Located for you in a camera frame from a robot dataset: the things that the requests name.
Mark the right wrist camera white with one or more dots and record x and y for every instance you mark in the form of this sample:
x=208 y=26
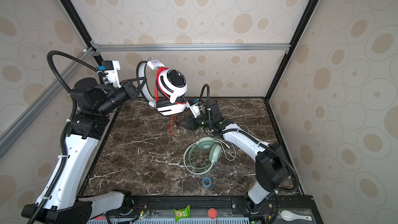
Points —
x=196 y=107

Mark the horizontal aluminium frame bar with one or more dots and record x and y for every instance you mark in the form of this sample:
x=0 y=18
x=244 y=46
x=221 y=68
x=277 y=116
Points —
x=192 y=47

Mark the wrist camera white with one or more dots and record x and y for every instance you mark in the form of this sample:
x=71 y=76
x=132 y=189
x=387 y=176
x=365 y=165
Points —
x=108 y=73
x=196 y=107

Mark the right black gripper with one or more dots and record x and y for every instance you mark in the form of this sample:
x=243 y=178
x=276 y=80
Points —
x=190 y=122

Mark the blue tape roll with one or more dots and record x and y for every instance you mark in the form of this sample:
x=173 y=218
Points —
x=206 y=182

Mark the green snack packet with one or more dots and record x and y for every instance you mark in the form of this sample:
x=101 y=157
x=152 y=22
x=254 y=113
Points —
x=182 y=213

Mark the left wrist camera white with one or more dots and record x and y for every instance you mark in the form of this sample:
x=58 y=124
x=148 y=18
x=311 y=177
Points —
x=108 y=73

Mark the diagonal aluminium frame bar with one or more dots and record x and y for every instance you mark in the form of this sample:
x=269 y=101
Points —
x=18 y=127

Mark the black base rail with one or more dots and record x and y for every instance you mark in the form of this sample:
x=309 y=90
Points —
x=189 y=203

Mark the white ceramic spoon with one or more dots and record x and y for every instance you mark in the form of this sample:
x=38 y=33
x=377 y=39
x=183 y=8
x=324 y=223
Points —
x=289 y=216

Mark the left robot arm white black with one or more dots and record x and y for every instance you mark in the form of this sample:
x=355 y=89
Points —
x=92 y=105

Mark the red ball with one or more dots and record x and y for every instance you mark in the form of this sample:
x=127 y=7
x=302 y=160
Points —
x=212 y=213

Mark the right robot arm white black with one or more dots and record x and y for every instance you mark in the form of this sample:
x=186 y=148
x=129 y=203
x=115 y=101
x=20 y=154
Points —
x=273 y=170

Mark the black white headphones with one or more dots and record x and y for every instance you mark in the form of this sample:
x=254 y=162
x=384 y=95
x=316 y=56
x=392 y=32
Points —
x=169 y=88

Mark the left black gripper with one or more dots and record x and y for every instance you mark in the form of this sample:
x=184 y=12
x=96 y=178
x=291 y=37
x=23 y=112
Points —
x=131 y=88

